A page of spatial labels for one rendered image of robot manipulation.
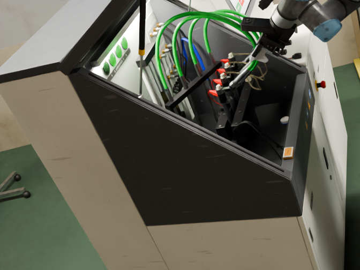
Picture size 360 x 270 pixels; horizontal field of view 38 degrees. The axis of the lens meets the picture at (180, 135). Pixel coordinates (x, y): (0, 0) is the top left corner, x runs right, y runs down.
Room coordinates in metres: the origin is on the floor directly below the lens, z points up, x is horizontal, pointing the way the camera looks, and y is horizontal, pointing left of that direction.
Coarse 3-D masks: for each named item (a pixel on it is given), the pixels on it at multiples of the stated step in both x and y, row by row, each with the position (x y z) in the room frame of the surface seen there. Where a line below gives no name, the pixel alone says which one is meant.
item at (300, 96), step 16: (304, 80) 1.81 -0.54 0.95; (304, 96) 1.73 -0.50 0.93; (304, 112) 1.66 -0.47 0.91; (288, 128) 1.55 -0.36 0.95; (304, 128) 1.60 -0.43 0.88; (288, 144) 1.46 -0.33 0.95; (304, 144) 1.54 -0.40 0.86; (288, 160) 1.38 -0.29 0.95; (304, 160) 1.49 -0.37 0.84; (304, 176) 1.43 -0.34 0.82; (304, 192) 1.38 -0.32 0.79
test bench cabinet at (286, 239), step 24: (168, 240) 1.52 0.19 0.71; (192, 240) 1.48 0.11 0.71; (216, 240) 1.43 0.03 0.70; (240, 240) 1.39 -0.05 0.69; (264, 240) 1.35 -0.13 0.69; (288, 240) 1.31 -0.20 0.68; (168, 264) 1.55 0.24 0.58; (192, 264) 1.50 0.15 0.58; (216, 264) 1.45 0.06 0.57; (240, 264) 1.41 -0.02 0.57; (264, 264) 1.37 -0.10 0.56; (288, 264) 1.33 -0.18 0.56; (312, 264) 1.29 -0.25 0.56
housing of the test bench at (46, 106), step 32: (96, 0) 2.05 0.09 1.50; (64, 32) 1.82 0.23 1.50; (32, 64) 1.63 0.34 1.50; (32, 96) 1.63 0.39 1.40; (64, 96) 1.58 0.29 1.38; (32, 128) 1.66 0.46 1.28; (64, 128) 1.60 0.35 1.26; (64, 160) 1.64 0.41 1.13; (96, 160) 1.58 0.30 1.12; (64, 192) 1.68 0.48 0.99; (96, 192) 1.61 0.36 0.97; (128, 192) 1.56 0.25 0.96; (96, 224) 1.65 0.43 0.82; (128, 224) 1.59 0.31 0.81; (128, 256) 1.62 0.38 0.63; (160, 256) 1.56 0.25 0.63
